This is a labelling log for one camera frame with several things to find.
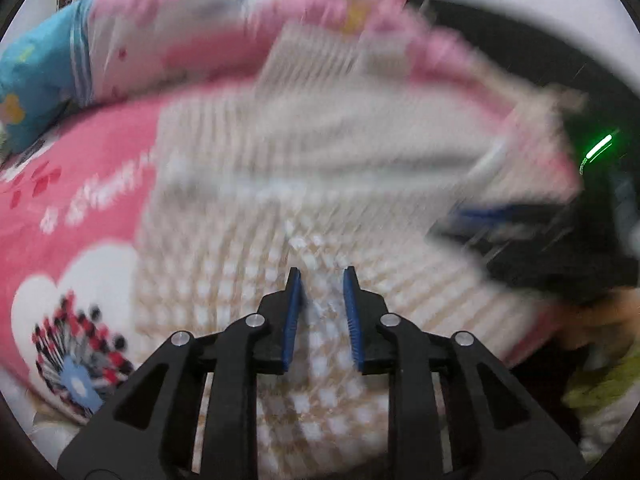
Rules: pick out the pink floral blanket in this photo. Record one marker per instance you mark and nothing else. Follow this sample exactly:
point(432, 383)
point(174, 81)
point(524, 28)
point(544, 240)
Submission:
point(75, 220)

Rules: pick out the yellow-green cloth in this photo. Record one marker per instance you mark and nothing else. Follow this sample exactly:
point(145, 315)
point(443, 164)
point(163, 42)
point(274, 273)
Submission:
point(605, 385)

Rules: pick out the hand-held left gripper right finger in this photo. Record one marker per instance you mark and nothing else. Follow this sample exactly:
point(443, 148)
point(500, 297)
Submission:
point(353, 321)

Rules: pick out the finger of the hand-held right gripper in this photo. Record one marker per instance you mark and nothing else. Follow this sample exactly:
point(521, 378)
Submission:
point(490, 215)

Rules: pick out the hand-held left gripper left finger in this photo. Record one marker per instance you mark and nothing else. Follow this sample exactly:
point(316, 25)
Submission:
point(292, 321)

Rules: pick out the black headboard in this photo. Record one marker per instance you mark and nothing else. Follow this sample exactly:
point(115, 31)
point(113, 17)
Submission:
point(525, 50)

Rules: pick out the beige white checkered coat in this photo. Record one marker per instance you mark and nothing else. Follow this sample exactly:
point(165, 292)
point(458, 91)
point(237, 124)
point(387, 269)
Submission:
point(325, 185)

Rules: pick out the pink and blue quilt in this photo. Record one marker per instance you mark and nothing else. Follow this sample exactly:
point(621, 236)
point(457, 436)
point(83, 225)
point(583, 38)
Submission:
point(165, 35)

